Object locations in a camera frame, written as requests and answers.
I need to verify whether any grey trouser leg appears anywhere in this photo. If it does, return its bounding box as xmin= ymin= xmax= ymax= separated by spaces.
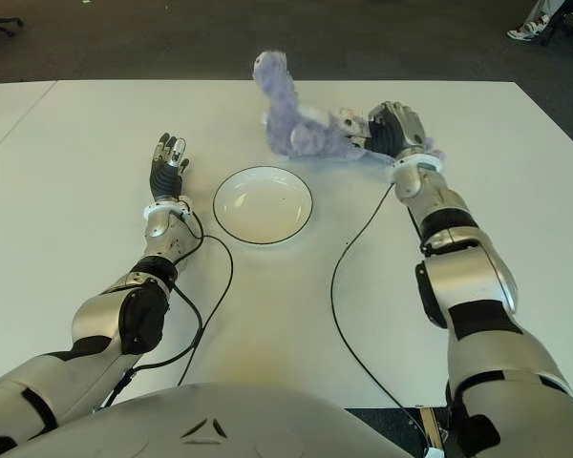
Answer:
xmin=522 ymin=0 xmax=555 ymax=28

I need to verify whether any silver robot torso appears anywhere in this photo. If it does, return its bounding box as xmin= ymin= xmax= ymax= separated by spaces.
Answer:
xmin=9 ymin=381 xmax=412 ymax=458

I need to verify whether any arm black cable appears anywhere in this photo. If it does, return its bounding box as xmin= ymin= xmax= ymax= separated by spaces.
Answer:
xmin=93 ymin=209 xmax=235 ymax=411
xmin=329 ymin=183 xmax=440 ymax=449

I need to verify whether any purple plush doll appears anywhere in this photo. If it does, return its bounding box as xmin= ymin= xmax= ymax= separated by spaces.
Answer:
xmin=252 ymin=50 xmax=446 ymax=166

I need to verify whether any white plate black rim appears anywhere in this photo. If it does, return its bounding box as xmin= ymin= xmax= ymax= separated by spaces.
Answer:
xmin=212 ymin=165 xmax=313 ymax=245

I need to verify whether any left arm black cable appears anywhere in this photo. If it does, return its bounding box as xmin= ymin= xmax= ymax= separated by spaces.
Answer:
xmin=93 ymin=209 xmax=235 ymax=411

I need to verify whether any white red sneaker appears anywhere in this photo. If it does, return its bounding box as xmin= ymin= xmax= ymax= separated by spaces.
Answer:
xmin=505 ymin=13 xmax=550 ymax=42

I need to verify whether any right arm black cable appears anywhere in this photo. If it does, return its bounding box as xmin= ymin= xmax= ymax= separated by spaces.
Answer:
xmin=329 ymin=183 xmax=440 ymax=449

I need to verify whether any black office chair base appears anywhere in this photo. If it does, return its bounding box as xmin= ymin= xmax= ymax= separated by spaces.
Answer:
xmin=541 ymin=11 xmax=573 ymax=52
xmin=0 ymin=11 xmax=25 ymax=39

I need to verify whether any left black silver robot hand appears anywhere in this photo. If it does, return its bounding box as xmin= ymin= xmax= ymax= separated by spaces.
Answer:
xmin=150 ymin=133 xmax=191 ymax=201

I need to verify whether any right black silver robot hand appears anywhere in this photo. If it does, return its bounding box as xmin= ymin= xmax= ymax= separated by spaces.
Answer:
xmin=350 ymin=100 xmax=426 ymax=158

